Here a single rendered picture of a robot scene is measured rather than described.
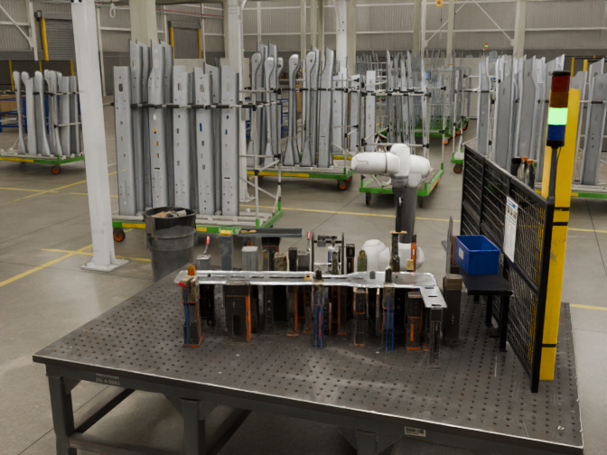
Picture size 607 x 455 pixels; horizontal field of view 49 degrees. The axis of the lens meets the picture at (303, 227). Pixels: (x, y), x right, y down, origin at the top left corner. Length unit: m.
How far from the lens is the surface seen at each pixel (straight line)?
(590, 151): 10.44
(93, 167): 7.09
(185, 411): 3.33
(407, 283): 3.51
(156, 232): 6.29
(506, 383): 3.24
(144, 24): 10.97
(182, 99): 8.02
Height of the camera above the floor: 2.15
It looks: 14 degrees down
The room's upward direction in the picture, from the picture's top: straight up
